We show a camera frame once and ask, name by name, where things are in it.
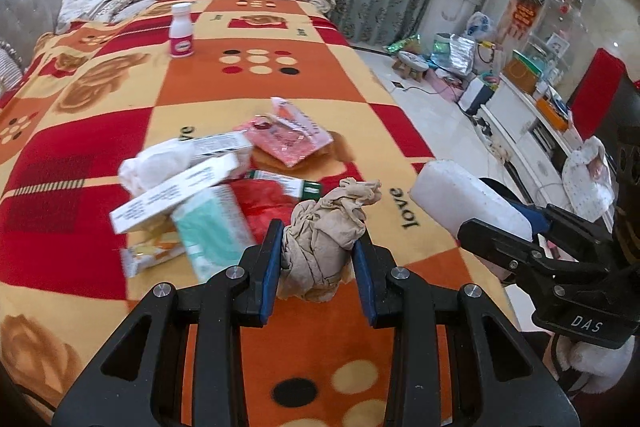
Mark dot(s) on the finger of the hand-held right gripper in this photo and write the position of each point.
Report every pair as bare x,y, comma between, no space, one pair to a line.
537,219
500,244

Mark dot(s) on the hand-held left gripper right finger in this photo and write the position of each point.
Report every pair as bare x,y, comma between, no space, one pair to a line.
364,282

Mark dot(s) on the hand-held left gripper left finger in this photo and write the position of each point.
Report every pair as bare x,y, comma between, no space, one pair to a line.
267,277

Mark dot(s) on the beige stocking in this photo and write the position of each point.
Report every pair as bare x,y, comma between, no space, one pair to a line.
320,237

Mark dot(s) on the white tissue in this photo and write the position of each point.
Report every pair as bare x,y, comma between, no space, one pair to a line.
155,164

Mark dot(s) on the white dotted bag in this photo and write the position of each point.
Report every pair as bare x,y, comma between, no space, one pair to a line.
585,182

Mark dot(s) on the red plastic bag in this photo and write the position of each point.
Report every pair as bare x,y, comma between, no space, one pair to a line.
265,207

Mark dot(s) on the teal carton box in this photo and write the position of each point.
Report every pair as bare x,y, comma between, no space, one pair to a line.
215,229

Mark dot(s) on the white television cabinet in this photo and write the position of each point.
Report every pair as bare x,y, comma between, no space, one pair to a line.
520,127

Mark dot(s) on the green and white tube box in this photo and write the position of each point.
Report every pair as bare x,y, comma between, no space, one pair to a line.
287,183

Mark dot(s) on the orange box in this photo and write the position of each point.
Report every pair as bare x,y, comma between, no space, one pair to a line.
552,114

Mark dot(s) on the yellow snack wrapper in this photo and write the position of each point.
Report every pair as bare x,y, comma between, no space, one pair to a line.
152,257

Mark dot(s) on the long white carton box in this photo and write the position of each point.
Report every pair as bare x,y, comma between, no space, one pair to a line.
170,197

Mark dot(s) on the dark blue and white bag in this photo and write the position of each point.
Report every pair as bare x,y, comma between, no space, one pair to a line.
477,97

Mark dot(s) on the small white carton box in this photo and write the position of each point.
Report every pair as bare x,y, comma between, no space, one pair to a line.
222,147

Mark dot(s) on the red cloth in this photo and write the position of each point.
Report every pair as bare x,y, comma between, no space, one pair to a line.
597,92

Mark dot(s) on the brown paper bag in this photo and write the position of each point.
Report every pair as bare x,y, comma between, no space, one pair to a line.
520,77

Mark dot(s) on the black television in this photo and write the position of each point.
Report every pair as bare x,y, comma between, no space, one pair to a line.
627,102

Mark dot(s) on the pink box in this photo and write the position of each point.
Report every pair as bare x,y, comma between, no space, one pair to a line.
447,87

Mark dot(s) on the framed photo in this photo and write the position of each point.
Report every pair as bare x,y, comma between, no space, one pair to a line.
556,45

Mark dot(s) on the silver foil bag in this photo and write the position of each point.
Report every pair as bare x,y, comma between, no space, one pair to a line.
462,54

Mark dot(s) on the small wooden stool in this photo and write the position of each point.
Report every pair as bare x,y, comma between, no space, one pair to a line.
412,64

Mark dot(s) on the red hanging ornament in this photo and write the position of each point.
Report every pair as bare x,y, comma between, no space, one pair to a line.
522,19

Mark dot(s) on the white plastic bag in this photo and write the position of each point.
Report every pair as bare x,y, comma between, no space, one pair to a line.
480,27

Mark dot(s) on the orange red printed blanket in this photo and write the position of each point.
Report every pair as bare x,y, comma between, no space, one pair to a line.
100,147

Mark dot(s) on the glass display cabinet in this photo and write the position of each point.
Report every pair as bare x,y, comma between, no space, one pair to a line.
570,7

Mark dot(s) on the green foil packet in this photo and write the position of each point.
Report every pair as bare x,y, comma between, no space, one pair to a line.
402,45

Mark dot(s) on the white bottle with pink label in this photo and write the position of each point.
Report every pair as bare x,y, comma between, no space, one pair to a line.
181,34

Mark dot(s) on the white quilted cushion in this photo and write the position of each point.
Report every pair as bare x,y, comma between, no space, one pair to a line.
95,2

